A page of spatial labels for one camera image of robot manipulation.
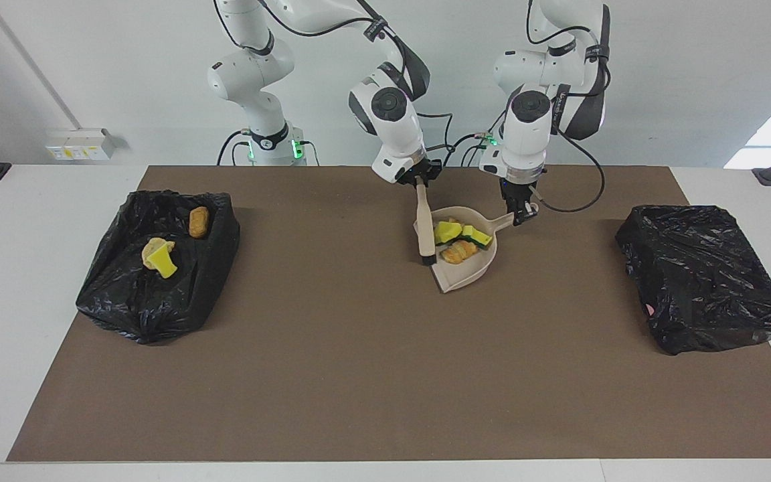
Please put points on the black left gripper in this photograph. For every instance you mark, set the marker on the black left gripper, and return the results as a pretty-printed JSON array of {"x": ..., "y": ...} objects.
[{"x": 518, "y": 191}]

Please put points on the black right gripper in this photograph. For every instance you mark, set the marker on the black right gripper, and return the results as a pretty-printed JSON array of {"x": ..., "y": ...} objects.
[{"x": 425, "y": 171}]

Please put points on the beige hand brush black bristles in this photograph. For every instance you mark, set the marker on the beige hand brush black bristles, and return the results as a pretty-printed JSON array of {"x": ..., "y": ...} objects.
[{"x": 424, "y": 227}]

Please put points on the yellow sponge piece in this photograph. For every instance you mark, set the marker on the yellow sponge piece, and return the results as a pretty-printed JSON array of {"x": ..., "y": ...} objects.
[
  {"x": 477, "y": 236},
  {"x": 447, "y": 232}
]

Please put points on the beige plastic dustpan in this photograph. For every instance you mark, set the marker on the beige plastic dustpan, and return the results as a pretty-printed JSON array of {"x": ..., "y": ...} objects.
[{"x": 466, "y": 276}]

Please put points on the brown croquette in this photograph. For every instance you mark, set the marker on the brown croquette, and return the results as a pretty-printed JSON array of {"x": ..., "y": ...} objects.
[{"x": 199, "y": 221}]

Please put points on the yellow sponge wedge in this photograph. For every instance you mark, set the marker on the yellow sponge wedge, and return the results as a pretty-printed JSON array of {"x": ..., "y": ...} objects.
[{"x": 166, "y": 266}]

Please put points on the pale bread piece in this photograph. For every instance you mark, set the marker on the pale bread piece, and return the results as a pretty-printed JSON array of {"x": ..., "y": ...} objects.
[{"x": 152, "y": 249}]

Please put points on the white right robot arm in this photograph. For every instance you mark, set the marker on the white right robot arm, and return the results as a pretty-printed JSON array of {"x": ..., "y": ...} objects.
[{"x": 392, "y": 120}]

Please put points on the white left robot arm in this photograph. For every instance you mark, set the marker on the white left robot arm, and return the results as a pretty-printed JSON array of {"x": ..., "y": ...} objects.
[{"x": 533, "y": 134}]

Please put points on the black bagged bin pink patch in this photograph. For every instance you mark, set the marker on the black bagged bin pink patch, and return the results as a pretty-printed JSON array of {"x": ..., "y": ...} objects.
[{"x": 700, "y": 274}]

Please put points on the open black bag trash bin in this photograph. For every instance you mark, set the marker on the open black bag trash bin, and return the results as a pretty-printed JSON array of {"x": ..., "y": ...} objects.
[{"x": 158, "y": 308}]

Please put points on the brown table mat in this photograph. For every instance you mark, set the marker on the brown table mat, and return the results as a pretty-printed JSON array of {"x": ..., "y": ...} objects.
[{"x": 359, "y": 415}]

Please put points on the white wall socket box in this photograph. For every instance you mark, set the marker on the white wall socket box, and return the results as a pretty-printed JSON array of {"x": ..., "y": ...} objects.
[{"x": 81, "y": 144}]

